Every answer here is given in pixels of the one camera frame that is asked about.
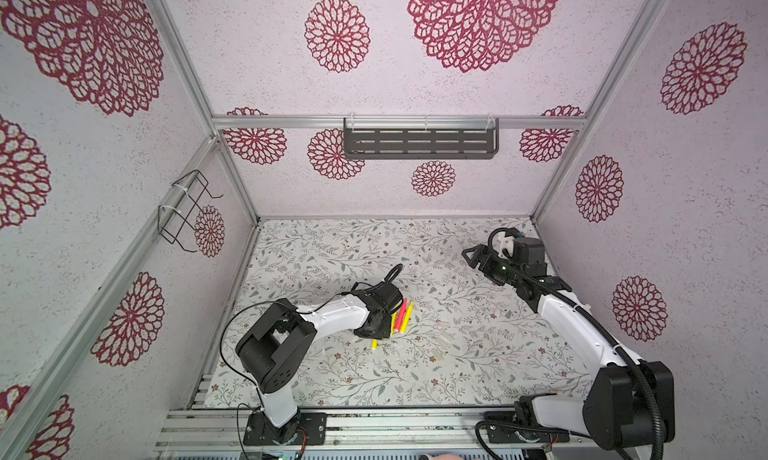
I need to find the yellow highlighter right of pile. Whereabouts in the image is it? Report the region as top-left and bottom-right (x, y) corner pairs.
(399, 301), (414, 334)

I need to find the black corrugated right cable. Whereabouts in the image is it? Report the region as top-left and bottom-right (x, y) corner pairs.
(487, 227), (667, 460)

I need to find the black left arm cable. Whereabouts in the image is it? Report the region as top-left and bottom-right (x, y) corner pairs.
(218, 264), (404, 460)

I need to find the black wire wall basket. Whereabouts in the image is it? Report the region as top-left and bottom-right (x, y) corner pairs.
(156, 169), (226, 257)

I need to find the pink highlighter pen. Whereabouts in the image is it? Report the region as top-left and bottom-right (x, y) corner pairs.
(397, 299), (408, 332)

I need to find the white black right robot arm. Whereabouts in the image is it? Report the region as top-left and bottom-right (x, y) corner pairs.
(462, 228), (675, 459)

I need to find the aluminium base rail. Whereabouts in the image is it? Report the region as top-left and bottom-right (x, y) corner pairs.
(152, 372), (601, 460)

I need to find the dark grey wall shelf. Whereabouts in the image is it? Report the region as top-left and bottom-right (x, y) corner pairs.
(342, 118), (500, 160)

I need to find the clear pen cap on table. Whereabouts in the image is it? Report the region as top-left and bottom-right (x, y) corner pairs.
(436, 334), (453, 347)

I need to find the yellow highlighter left of pile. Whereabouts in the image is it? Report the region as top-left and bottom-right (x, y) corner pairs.
(390, 312), (400, 336)

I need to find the yellow highlighter of pile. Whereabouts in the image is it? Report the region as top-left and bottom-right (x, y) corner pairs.
(390, 312), (400, 336)
(399, 301), (414, 334)

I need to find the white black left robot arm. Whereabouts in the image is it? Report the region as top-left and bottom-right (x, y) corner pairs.
(235, 280), (405, 445)

